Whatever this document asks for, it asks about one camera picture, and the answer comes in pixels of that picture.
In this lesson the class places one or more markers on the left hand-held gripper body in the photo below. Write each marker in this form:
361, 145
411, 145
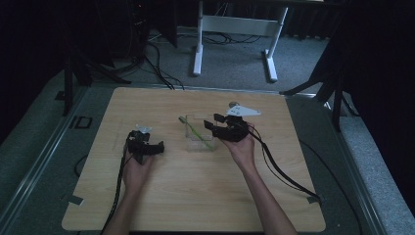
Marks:
137, 143

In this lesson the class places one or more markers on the white desk frame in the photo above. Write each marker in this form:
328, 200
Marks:
239, 25

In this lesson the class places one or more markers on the person's right hand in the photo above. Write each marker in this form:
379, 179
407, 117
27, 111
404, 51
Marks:
244, 151

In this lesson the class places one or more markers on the black rectangular floor frame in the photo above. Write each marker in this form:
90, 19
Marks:
81, 122

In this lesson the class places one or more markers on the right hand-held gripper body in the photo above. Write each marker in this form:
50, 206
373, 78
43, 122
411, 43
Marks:
233, 130

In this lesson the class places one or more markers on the person's left hand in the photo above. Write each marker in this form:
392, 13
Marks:
135, 174

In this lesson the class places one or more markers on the metal floor rail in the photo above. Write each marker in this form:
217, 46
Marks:
39, 166
355, 176

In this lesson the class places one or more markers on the green toothbrush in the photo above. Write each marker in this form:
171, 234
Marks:
195, 132

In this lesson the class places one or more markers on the clear plastic box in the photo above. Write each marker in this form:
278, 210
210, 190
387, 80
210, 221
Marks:
199, 142

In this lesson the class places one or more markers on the black metal stand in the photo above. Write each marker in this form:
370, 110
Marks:
69, 88
336, 98

